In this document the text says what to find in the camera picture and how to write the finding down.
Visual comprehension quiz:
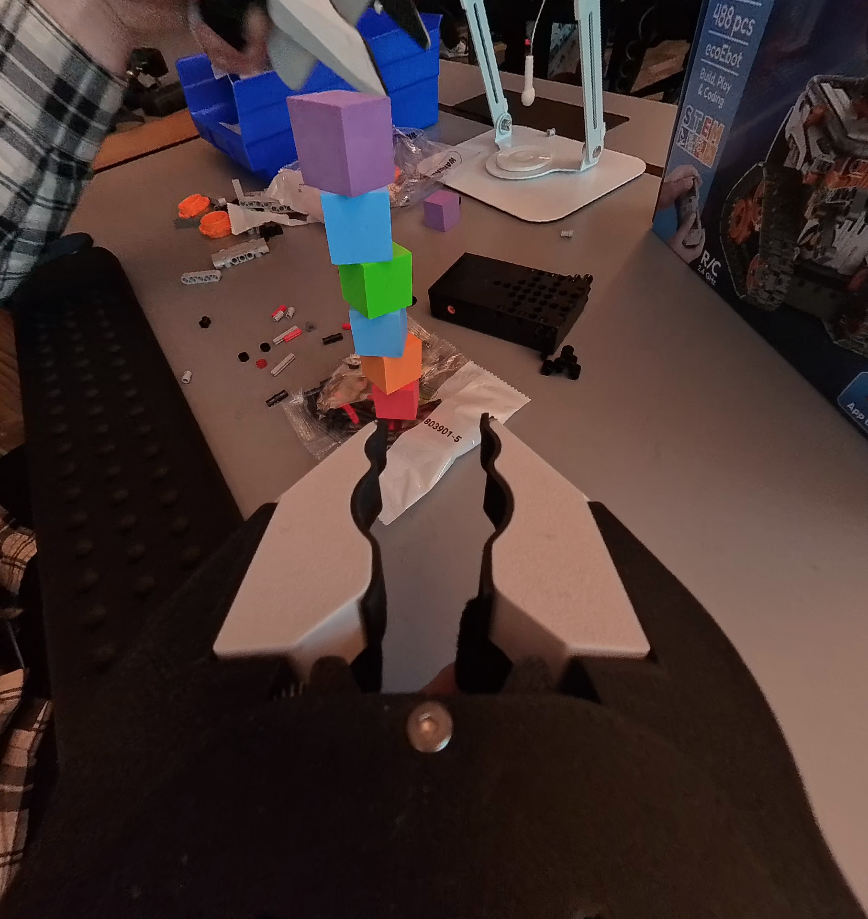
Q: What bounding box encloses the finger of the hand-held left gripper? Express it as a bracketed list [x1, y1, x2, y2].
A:
[264, 0, 389, 98]
[366, 0, 433, 51]

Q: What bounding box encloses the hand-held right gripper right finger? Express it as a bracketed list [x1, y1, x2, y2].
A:
[456, 413, 652, 694]

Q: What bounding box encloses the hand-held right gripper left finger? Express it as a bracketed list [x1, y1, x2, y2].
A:
[213, 420, 389, 692]

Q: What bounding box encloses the purple foam cube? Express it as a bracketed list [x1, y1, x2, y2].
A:
[287, 92, 394, 198]
[423, 189, 461, 233]

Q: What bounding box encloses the red foam cube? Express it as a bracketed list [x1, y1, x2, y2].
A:
[371, 381, 421, 422]

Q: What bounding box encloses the blue foam cube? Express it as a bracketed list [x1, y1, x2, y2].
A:
[348, 307, 408, 358]
[321, 185, 394, 267]

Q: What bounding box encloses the orange foam cube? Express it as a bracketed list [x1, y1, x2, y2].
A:
[360, 332, 423, 396]

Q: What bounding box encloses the green foam cube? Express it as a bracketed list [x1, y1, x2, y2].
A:
[337, 242, 413, 320]

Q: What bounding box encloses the person's left hand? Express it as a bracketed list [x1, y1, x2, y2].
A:
[107, 0, 264, 78]

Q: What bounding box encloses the blue plastic bin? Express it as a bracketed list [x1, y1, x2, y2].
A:
[176, 11, 442, 184]

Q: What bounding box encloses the clear printed plastic bag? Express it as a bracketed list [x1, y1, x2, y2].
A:
[265, 125, 455, 216]

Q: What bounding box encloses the clear bag of building parts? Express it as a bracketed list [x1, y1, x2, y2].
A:
[282, 323, 532, 525]

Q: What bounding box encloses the small torn clear bag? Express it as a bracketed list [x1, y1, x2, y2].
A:
[226, 201, 313, 234]

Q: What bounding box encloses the white book stand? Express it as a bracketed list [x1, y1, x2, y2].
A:
[440, 0, 646, 224]

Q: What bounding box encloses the black office chair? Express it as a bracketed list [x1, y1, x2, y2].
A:
[599, 0, 701, 105]

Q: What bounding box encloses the black perforated building plate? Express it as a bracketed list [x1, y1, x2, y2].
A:
[427, 251, 594, 354]

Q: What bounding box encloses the person's plaid shirt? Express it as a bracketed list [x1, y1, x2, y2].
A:
[0, 492, 55, 902]

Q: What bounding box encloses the blue toy robot box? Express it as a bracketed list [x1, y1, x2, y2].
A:
[651, 0, 868, 457]

